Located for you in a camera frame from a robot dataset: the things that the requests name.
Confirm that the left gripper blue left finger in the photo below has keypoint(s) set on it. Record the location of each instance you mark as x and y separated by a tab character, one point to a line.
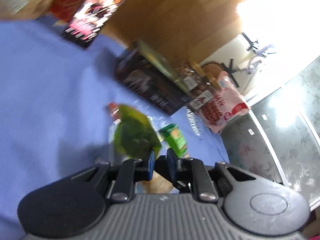
128	174

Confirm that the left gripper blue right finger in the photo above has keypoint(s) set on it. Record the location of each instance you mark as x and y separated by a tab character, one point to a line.
189	175

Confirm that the dark green snack packet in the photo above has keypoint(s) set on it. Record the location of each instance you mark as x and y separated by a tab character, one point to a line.
134	136

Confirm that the green biscuit packet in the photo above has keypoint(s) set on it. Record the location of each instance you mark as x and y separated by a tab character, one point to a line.
175	139

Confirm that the yellow peanut snack bag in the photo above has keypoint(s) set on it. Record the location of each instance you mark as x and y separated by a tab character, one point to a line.
157	185

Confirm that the pink fried dough bag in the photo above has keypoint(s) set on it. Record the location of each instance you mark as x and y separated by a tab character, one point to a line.
226	104

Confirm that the pecan jar gold lid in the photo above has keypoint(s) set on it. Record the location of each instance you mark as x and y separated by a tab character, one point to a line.
203	93

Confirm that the frosted glass door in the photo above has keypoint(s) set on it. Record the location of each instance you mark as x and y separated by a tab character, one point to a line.
279	138

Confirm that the cashew jar gold lid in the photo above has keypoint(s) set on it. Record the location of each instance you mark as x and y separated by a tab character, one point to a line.
191	77

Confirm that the black tin box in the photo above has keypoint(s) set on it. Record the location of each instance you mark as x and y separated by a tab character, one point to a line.
147	73

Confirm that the blue printed tablecloth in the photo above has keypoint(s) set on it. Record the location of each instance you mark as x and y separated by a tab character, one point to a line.
54	120

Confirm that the round wooden board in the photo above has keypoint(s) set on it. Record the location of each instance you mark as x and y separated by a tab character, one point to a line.
213	71

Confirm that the white power strip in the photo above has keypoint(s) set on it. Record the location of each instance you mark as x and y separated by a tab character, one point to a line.
258	58

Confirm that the wooden board backdrop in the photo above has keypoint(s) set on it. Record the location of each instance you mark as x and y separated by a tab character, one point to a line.
177	29

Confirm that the smartphone showing video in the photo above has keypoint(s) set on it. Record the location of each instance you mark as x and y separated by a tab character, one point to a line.
88	21

